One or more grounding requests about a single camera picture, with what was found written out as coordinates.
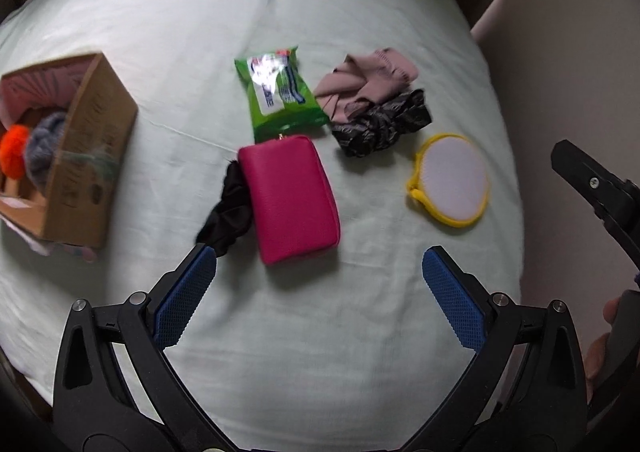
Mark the dusty pink cloth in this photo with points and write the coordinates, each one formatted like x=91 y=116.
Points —
x=360 y=81

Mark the orange pom-pom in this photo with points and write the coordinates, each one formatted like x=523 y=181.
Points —
x=14 y=149

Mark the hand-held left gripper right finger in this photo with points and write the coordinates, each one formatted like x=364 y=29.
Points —
x=452 y=299

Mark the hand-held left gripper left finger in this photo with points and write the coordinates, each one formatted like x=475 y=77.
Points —
x=182 y=299

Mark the bed with pale green sheet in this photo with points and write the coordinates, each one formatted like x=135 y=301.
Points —
x=325 y=347

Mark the grey knitted cloth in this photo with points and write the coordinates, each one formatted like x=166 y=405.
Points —
x=45 y=146

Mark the cardboard box with patterned flaps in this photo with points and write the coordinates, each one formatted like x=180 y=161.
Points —
x=95 y=131

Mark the person's right hand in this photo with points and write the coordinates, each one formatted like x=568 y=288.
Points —
x=595 y=362

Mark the plain black scrunchie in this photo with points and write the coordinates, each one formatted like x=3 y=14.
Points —
x=227 y=212

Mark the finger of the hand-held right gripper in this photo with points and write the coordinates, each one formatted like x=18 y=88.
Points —
x=600 y=192

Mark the black patterned scrunchie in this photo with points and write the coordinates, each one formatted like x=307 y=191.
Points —
x=380 y=124

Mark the green wet wipes pack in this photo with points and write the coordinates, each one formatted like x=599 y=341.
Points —
x=280 y=91

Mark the magenta zip pouch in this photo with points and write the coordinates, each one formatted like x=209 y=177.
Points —
x=290 y=197

